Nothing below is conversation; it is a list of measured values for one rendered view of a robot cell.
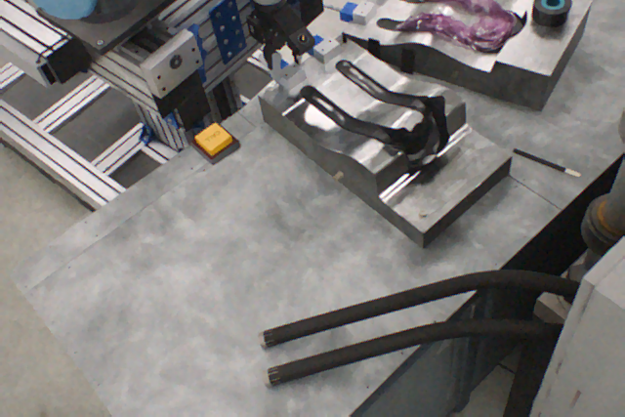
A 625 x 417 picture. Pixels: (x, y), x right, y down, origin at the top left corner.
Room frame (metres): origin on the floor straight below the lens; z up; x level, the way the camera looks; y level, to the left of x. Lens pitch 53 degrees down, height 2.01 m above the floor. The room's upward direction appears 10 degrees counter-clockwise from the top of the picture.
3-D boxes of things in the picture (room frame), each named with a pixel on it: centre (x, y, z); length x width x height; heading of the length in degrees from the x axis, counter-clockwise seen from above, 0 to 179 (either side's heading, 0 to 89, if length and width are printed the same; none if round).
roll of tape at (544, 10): (1.17, -0.58, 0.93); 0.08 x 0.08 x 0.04
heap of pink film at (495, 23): (1.25, -0.40, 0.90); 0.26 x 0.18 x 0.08; 51
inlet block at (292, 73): (1.18, 0.03, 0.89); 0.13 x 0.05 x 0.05; 34
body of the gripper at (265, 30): (1.17, 0.03, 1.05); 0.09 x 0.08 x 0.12; 34
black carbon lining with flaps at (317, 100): (1.00, -0.16, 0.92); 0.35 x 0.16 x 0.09; 34
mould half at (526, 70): (1.25, -0.41, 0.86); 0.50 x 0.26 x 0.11; 51
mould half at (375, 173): (0.98, -0.16, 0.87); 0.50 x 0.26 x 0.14; 34
